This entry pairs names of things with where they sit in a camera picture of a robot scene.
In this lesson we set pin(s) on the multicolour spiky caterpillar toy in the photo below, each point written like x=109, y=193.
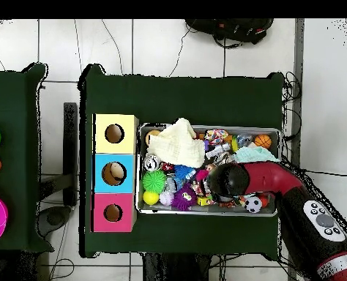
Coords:
x=202, y=175

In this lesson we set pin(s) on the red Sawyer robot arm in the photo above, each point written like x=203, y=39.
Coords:
x=270, y=175

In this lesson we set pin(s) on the shallow mesh bin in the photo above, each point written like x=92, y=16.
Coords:
x=191, y=211

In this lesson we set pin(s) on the wooden box with three holes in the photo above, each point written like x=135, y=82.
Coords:
x=126, y=199

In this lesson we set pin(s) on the cream yellow cloth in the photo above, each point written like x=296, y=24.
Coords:
x=179, y=146

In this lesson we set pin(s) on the crushed silver can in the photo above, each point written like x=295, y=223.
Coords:
x=152, y=163

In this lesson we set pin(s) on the pale orange foam ball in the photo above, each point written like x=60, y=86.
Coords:
x=150, y=137

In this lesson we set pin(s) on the green spiky ball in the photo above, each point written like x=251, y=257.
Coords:
x=154, y=181

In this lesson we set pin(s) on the white baseball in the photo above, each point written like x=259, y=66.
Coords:
x=166, y=199

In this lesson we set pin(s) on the purple spiky toy with eyes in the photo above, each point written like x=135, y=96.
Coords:
x=183, y=199

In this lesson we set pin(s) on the colourful knotted cloth toy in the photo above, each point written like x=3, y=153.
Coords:
x=216, y=136

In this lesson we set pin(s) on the yellow ball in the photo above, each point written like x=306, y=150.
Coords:
x=151, y=198

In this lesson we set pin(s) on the mint green cloth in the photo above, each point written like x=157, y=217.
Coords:
x=255, y=155

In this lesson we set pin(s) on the dark green tablecloth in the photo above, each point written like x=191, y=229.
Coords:
x=15, y=117
x=109, y=93

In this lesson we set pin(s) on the small orange basketball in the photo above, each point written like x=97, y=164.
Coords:
x=262, y=141

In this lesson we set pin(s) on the small soccer ball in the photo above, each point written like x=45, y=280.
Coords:
x=253, y=204

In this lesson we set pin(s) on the black stand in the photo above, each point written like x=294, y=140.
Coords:
x=70, y=146

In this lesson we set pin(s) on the black backpack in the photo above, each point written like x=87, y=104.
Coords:
x=235, y=29

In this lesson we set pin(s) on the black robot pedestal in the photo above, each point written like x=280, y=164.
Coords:
x=173, y=269

